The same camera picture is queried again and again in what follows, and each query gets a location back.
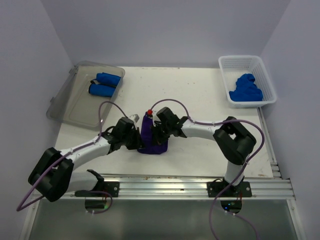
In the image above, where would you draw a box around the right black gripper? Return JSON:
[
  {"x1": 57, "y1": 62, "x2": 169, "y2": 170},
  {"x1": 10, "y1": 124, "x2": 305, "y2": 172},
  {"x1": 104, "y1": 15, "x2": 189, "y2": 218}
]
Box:
[{"x1": 150, "y1": 121, "x2": 172, "y2": 146}]

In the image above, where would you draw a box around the purple towel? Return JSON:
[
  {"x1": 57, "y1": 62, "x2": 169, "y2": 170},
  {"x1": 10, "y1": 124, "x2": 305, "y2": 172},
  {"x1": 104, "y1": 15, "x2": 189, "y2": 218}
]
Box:
[{"x1": 137, "y1": 115, "x2": 168, "y2": 155}]

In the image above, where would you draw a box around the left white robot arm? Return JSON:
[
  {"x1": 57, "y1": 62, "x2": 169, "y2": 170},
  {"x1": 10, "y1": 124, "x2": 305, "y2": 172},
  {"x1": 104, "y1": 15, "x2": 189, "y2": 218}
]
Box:
[{"x1": 28, "y1": 114, "x2": 144, "y2": 202}]

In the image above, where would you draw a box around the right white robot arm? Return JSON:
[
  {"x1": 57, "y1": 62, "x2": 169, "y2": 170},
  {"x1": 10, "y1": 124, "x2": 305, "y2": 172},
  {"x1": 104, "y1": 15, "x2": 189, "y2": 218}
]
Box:
[{"x1": 148, "y1": 107, "x2": 257, "y2": 197}]

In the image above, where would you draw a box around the rolled blue towel lower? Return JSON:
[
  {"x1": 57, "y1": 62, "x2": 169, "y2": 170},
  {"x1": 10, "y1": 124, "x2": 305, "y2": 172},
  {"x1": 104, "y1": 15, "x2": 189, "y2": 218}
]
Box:
[{"x1": 88, "y1": 84, "x2": 116, "y2": 98}]

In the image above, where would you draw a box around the rolled blue towel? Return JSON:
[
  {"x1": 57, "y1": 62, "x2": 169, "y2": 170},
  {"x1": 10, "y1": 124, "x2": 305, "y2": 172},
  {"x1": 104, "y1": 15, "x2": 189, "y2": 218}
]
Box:
[
  {"x1": 95, "y1": 72, "x2": 121, "y2": 87},
  {"x1": 88, "y1": 84, "x2": 116, "y2": 98}
]

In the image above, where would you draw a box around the rolled blue towel upper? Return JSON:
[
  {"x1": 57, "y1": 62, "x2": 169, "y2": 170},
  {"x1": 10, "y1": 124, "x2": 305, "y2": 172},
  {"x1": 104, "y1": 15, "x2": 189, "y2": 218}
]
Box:
[{"x1": 95, "y1": 72, "x2": 121, "y2": 87}]

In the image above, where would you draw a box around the clear plastic bin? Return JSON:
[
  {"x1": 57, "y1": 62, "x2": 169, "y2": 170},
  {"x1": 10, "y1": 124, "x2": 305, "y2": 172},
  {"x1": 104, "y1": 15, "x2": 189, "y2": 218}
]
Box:
[{"x1": 46, "y1": 61, "x2": 126, "y2": 131}]

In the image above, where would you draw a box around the crumpled blue towel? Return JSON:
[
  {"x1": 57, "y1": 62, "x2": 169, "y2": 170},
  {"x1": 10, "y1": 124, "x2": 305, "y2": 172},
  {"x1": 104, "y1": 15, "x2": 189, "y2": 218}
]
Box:
[{"x1": 229, "y1": 73, "x2": 263, "y2": 102}]

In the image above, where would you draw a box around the white plastic basket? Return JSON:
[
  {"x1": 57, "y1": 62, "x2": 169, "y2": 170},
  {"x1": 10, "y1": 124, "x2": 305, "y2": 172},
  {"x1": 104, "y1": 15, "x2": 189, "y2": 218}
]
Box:
[{"x1": 218, "y1": 55, "x2": 277, "y2": 108}]

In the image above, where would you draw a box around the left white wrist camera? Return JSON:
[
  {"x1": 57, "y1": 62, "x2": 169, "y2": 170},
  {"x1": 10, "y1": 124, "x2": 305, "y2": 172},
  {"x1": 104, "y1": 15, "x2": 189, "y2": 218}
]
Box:
[{"x1": 128, "y1": 114, "x2": 140, "y2": 123}]

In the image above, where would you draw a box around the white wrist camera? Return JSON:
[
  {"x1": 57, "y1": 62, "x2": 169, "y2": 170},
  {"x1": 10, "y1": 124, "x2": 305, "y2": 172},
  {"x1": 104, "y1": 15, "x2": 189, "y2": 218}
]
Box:
[
  {"x1": 145, "y1": 109, "x2": 153, "y2": 119},
  {"x1": 128, "y1": 114, "x2": 140, "y2": 123}
]

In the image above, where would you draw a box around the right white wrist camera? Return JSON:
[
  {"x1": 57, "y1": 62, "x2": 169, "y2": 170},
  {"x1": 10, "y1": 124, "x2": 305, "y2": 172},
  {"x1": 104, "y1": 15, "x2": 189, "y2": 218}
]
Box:
[{"x1": 145, "y1": 109, "x2": 153, "y2": 119}]

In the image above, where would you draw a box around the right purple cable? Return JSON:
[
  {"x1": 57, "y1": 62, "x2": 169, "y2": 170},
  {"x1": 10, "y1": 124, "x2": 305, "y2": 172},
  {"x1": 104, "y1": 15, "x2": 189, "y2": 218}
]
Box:
[{"x1": 149, "y1": 98, "x2": 266, "y2": 240}]

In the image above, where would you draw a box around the purple cable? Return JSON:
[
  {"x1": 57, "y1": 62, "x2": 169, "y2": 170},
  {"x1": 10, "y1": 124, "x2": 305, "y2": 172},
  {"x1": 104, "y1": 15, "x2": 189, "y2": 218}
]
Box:
[
  {"x1": 16, "y1": 101, "x2": 130, "y2": 215},
  {"x1": 149, "y1": 98, "x2": 266, "y2": 240}
]

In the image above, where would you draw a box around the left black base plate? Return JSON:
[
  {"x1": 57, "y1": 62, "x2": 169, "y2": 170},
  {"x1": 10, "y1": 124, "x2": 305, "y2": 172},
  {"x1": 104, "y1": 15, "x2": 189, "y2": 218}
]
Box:
[{"x1": 74, "y1": 181, "x2": 120, "y2": 198}]

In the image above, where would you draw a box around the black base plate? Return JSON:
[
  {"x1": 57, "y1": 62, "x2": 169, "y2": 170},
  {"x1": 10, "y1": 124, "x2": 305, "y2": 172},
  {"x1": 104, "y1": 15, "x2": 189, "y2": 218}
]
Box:
[
  {"x1": 74, "y1": 181, "x2": 120, "y2": 198},
  {"x1": 206, "y1": 179, "x2": 253, "y2": 198}
]

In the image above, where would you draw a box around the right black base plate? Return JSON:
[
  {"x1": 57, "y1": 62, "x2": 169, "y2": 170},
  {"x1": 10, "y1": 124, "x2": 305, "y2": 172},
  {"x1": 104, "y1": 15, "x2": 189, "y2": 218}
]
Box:
[{"x1": 206, "y1": 179, "x2": 253, "y2": 198}]

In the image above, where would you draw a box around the aluminium mounting rail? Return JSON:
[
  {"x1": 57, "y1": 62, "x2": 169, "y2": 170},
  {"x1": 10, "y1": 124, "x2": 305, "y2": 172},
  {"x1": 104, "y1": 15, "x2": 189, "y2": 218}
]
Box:
[{"x1": 32, "y1": 173, "x2": 293, "y2": 201}]

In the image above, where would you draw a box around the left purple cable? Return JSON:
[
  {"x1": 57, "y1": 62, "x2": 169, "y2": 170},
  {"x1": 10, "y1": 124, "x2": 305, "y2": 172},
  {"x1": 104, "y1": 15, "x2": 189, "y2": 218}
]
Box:
[{"x1": 16, "y1": 101, "x2": 130, "y2": 215}]

